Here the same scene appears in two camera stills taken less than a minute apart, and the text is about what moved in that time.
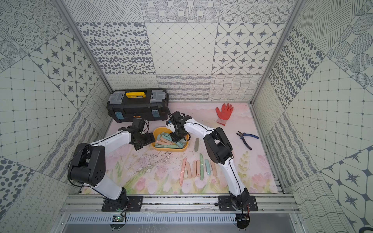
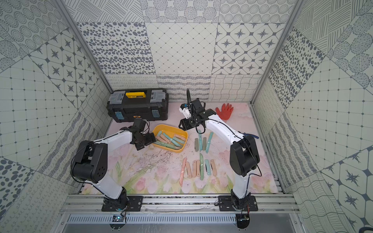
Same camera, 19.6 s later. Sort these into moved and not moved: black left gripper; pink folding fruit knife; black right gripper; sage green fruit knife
Moved: black right gripper
Not moved: black left gripper; pink folding fruit knife; sage green fruit knife
